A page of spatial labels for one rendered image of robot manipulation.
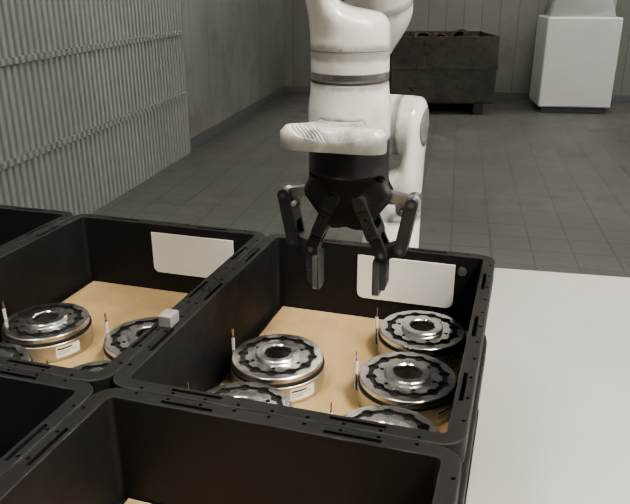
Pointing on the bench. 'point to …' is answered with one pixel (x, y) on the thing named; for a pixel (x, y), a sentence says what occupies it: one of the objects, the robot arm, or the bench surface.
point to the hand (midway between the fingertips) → (347, 276)
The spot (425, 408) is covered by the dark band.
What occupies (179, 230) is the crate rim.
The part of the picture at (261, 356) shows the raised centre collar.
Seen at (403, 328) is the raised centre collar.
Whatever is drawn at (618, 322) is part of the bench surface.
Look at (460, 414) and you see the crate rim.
